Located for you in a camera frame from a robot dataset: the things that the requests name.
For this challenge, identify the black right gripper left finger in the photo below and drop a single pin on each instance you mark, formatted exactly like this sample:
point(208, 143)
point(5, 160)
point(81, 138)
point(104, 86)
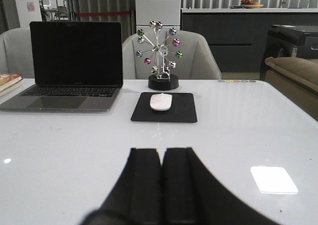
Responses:
point(135, 198)

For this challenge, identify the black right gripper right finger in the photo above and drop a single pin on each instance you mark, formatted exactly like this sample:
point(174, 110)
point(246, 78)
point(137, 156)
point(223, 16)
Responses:
point(193, 196)

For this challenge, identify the black mouse pad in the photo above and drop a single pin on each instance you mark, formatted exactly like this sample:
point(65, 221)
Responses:
point(182, 109)

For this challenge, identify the white computer mouse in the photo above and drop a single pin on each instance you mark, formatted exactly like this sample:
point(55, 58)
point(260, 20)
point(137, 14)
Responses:
point(161, 102)

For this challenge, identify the grey armchair behind ornament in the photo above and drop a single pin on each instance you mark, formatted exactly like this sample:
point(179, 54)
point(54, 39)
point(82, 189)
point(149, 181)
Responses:
point(190, 51)

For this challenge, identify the grey open laptop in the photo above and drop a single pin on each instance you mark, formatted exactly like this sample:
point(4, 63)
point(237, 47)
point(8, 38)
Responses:
point(78, 67)

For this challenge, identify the ferris wheel desk ornament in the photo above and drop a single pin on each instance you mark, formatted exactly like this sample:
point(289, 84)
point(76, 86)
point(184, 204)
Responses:
point(161, 78)

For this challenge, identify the brown sofa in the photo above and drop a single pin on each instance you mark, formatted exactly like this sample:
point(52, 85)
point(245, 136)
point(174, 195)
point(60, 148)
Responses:
point(297, 79)

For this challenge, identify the dark counter cabinet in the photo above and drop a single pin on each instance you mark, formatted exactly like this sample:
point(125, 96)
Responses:
point(237, 37)

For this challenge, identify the bottom cream book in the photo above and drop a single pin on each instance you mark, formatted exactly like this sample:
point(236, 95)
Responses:
point(9, 89)

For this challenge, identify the orange cover book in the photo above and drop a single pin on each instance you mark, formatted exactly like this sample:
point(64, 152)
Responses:
point(8, 79)

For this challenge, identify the grey armchair behind laptop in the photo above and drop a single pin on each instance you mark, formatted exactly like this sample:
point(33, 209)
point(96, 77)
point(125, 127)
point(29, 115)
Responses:
point(16, 52)

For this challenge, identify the red barrier tape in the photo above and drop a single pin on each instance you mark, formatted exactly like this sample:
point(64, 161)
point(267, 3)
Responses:
point(84, 14)

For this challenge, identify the white filing cabinet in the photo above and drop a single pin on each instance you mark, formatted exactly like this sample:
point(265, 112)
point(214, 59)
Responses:
point(166, 11)

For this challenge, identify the black appliance box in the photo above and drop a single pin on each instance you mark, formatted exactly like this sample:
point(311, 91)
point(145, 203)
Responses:
point(290, 41)

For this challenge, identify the fruit bowl on counter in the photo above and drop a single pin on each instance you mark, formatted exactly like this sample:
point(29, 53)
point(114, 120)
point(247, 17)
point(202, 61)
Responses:
point(249, 4)

